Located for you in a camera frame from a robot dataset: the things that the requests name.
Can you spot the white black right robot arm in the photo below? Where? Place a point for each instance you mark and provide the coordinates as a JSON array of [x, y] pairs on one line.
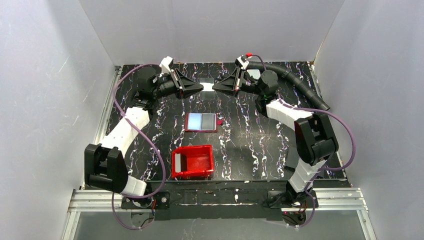
[[314, 134]]

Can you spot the lower black card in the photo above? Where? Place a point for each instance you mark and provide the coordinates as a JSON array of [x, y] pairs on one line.
[[292, 159]]

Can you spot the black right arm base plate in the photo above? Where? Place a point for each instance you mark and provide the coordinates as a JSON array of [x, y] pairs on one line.
[[277, 199]]

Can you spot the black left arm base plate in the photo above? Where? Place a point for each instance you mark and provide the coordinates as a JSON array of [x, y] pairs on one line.
[[160, 201]]

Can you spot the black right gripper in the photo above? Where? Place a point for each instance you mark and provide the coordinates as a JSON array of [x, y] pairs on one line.
[[237, 83]]

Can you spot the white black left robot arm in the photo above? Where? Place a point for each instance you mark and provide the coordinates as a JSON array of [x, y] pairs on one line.
[[104, 162]]

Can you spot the aluminium frame rail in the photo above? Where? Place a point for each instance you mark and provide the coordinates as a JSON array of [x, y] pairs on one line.
[[249, 152]]

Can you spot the red plastic bin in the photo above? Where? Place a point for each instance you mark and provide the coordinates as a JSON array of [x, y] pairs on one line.
[[193, 162]]

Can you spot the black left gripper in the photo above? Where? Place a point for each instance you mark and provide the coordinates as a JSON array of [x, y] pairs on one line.
[[178, 84]]

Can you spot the white rectangular box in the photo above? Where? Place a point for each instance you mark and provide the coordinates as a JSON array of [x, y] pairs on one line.
[[254, 73]]

